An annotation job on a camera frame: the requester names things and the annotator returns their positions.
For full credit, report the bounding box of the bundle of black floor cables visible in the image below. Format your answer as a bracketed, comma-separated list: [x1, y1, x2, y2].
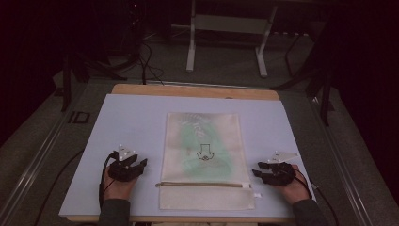
[136, 40, 166, 86]

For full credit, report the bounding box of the white metal desk frame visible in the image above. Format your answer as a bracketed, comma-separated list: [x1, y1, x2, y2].
[170, 0, 279, 79]

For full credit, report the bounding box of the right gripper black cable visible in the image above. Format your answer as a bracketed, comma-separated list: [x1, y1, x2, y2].
[293, 169, 341, 226]

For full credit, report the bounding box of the black floor cable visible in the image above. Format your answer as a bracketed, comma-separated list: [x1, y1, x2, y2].
[32, 150, 85, 226]

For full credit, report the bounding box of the green cloth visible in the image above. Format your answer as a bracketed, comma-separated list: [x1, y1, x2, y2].
[179, 121, 234, 177]

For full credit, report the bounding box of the wooden table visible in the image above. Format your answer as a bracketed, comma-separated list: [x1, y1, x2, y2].
[66, 83, 296, 224]

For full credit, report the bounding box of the metal floor rail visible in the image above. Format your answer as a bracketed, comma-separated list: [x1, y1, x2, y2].
[0, 82, 89, 225]
[309, 95, 377, 226]

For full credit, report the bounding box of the person's left hand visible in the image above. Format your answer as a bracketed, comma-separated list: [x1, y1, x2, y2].
[103, 165, 139, 202]

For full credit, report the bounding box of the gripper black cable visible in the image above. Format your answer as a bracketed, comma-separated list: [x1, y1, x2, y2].
[293, 169, 341, 226]
[98, 151, 118, 211]

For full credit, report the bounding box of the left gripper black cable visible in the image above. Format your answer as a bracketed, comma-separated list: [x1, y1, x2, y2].
[98, 151, 118, 211]

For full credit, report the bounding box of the cream zip pouch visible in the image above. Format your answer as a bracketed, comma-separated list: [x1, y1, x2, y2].
[155, 111, 263, 211]

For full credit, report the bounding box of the black metal stand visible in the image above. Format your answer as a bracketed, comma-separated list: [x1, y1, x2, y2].
[60, 51, 129, 113]
[270, 18, 336, 127]

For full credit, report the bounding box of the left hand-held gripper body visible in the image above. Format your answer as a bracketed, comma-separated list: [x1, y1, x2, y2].
[107, 144, 141, 183]

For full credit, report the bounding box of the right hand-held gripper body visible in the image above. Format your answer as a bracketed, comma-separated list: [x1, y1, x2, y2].
[262, 151, 299, 187]

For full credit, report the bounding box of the person's right hand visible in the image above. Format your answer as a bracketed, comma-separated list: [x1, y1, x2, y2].
[272, 164, 311, 205]

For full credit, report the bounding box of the white table mat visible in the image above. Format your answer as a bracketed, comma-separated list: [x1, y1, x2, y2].
[58, 93, 317, 218]

